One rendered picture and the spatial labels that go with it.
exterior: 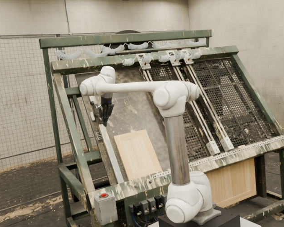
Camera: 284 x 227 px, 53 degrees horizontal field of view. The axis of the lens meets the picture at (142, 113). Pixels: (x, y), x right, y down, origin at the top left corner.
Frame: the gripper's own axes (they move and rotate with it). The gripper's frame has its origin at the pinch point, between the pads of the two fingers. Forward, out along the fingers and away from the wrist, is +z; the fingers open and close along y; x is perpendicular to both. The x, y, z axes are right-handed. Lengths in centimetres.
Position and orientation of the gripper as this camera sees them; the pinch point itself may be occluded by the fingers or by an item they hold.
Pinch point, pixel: (105, 121)
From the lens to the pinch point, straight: 210.2
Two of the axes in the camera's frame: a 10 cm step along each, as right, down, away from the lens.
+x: 5.6, 4.4, -7.0
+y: -8.2, 1.8, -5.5
